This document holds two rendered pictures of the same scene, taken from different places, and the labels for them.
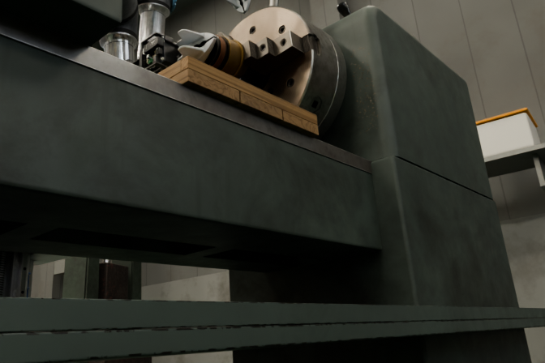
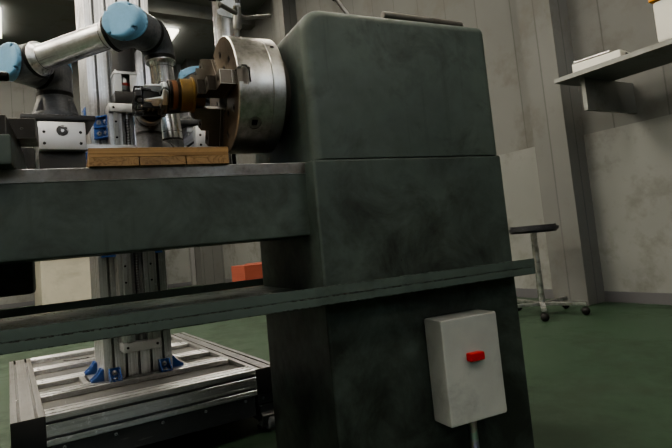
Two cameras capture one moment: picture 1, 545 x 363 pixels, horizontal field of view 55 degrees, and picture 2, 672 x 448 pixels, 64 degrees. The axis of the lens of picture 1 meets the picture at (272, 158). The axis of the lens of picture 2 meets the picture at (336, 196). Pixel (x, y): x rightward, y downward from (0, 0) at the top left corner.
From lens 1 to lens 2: 86 cm
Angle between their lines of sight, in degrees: 28
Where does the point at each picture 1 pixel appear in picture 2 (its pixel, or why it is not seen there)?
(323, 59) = (253, 85)
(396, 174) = (315, 176)
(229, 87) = (128, 157)
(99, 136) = (26, 222)
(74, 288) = not seen: hidden behind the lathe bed
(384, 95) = (312, 104)
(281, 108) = (184, 155)
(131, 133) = (49, 213)
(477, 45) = not seen: outside the picture
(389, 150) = (313, 154)
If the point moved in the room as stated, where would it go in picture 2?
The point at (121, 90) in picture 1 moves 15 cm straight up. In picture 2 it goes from (39, 189) to (36, 117)
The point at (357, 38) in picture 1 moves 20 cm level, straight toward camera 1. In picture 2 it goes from (297, 49) to (239, 29)
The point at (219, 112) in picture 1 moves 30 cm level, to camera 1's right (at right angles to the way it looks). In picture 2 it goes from (123, 176) to (237, 155)
